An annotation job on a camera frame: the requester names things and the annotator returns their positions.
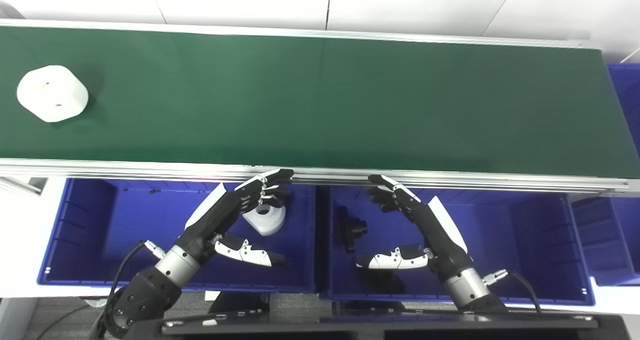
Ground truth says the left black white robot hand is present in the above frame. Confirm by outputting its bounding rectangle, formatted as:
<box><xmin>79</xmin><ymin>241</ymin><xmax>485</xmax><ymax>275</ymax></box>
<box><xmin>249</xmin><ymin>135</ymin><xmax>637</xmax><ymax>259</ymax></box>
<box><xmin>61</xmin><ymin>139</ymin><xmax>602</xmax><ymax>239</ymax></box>
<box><xmin>176</xmin><ymin>168</ymin><xmax>295</xmax><ymax>268</ymax></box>

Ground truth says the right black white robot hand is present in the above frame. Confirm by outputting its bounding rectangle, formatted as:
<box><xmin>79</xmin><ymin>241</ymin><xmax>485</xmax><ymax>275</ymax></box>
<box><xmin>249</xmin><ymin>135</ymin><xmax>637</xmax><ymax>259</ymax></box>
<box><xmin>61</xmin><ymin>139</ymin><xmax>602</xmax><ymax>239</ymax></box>
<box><xmin>356</xmin><ymin>174</ymin><xmax>476</xmax><ymax>280</ymax></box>

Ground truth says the white cylindrical plastic part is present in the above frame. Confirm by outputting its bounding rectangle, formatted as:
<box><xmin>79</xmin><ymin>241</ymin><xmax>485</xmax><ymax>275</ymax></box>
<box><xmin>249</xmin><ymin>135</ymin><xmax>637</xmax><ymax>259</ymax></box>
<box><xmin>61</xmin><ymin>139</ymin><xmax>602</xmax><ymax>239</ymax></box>
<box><xmin>16</xmin><ymin>65</ymin><xmax>89</xmax><ymax>123</ymax></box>

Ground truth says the white plastic part with hole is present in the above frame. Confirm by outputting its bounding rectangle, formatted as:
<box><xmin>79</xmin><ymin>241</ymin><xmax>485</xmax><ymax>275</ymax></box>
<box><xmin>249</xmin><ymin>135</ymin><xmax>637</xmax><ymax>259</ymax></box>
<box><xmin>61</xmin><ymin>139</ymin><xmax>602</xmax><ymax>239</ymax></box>
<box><xmin>242</xmin><ymin>202</ymin><xmax>287</xmax><ymax>237</ymax></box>

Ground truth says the green conveyor belt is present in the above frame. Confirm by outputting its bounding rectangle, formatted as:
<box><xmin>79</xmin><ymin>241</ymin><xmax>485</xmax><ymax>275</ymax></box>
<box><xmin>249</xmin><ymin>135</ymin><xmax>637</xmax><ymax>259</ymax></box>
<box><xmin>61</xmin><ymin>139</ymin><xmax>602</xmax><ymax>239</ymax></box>
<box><xmin>0</xmin><ymin>26</ymin><xmax>640</xmax><ymax>180</ymax></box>
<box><xmin>0</xmin><ymin>19</ymin><xmax>640</xmax><ymax>196</ymax></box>

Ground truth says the black plastic part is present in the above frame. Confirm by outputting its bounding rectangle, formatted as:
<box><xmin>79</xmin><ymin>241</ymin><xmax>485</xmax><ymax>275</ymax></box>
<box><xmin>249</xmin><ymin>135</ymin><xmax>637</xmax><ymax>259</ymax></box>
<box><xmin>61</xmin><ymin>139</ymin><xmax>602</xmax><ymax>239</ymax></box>
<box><xmin>336</xmin><ymin>206</ymin><xmax>369</xmax><ymax>253</ymax></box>

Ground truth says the blue plastic bin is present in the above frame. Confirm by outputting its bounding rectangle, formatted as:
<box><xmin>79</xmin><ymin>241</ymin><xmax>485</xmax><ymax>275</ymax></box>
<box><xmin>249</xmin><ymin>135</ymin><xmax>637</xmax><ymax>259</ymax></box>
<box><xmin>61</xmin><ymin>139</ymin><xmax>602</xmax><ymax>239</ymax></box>
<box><xmin>606</xmin><ymin>63</ymin><xmax>640</xmax><ymax>155</ymax></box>
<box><xmin>570</xmin><ymin>196</ymin><xmax>640</xmax><ymax>286</ymax></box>
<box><xmin>318</xmin><ymin>185</ymin><xmax>597</xmax><ymax>306</ymax></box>
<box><xmin>37</xmin><ymin>178</ymin><xmax>317</xmax><ymax>293</ymax></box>

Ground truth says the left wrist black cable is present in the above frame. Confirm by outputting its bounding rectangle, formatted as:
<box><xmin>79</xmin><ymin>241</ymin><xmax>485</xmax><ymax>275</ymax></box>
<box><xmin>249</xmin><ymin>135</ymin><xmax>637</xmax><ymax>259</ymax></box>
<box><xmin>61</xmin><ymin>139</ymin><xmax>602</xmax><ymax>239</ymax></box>
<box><xmin>107</xmin><ymin>240</ymin><xmax>166</xmax><ymax>305</ymax></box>

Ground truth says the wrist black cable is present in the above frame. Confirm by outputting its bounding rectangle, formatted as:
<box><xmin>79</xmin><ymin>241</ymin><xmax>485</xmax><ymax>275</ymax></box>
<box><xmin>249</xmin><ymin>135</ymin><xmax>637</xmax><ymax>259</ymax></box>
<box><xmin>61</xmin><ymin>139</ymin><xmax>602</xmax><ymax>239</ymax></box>
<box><xmin>482</xmin><ymin>269</ymin><xmax>543</xmax><ymax>314</ymax></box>
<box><xmin>107</xmin><ymin>240</ymin><xmax>166</xmax><ymax>305</ymax></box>

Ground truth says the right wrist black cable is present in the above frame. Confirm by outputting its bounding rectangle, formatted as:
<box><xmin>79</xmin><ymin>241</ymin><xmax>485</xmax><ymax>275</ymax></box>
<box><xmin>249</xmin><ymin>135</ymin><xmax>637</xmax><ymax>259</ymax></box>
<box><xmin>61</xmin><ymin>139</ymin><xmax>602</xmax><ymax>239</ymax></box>
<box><xmin>482</xmin><ymin>269</ymin><xmax>543</xmax><ymax>314</ymax></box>

